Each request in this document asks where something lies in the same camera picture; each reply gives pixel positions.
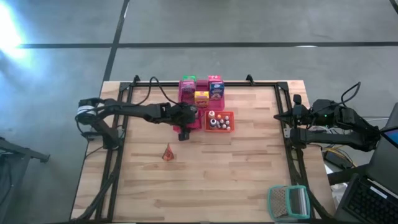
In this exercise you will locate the black metal stand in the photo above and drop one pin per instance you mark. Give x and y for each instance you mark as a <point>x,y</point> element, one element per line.
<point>18,151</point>

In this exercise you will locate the open grey laptop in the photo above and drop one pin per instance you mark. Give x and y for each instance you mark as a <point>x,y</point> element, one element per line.
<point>382,161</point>

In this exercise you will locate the laptop with black keyboard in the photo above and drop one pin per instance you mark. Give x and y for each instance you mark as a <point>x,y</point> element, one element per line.
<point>370,202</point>

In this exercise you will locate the red slotted plastic basket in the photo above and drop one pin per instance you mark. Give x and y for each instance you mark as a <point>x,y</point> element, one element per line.
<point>196,127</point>

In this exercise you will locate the teal-framed metal grater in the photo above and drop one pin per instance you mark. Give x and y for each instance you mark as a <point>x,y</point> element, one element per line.
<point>280,202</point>

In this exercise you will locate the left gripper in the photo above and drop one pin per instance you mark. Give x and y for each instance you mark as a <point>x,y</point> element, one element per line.
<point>185,115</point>

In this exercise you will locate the blue Frosted Flakes box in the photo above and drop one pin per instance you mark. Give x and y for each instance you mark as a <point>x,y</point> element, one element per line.
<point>216,91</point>

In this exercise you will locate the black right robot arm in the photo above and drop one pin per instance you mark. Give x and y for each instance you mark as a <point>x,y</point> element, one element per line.
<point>329,137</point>

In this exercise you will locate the yellow Corn Pops box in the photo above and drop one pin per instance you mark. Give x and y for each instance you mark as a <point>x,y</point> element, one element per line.
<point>201,100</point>

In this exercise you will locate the pink plastic tray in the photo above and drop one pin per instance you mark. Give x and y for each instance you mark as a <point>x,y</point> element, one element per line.
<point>217,104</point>

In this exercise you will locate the orange slotted plastic basket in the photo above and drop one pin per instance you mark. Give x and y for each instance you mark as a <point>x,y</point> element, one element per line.
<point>230,114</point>

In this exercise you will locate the orange taco seasoning bag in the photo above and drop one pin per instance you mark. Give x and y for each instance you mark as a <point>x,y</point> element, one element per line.
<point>168,154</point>

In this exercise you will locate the black floor beam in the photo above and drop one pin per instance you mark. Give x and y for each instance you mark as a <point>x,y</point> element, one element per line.
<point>348,175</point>

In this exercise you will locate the black power adapter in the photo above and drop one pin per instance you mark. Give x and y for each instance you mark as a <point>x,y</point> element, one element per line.
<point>334,159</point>

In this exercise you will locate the black aluminium table frame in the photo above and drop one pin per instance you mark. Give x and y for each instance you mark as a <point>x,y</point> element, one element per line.
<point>264,84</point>

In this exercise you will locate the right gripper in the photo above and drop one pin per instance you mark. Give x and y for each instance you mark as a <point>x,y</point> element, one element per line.
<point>301,116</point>

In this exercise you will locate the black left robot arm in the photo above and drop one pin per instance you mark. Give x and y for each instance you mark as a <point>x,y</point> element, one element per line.
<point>140,112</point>

